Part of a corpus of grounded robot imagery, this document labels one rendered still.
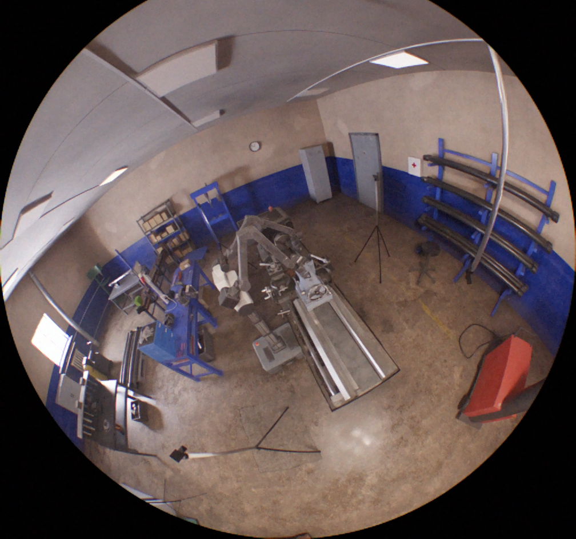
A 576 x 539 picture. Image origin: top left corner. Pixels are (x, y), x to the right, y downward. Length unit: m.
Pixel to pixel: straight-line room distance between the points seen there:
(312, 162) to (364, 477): 6.75
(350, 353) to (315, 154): 5.19
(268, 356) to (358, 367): 1.23
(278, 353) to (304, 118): 6.11
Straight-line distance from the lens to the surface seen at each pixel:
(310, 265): 2.01
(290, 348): 2.50
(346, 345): 1.91
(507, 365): 2.50
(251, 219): 1.55
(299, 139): 6.12
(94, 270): 7.71
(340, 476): 2.67
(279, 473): 2.77
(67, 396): 6.58
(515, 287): 3.42
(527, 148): 3.30
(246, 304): 1.62
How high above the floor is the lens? 2.51
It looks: 36 degrees down
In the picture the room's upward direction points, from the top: 19 degrees counter-clockwise
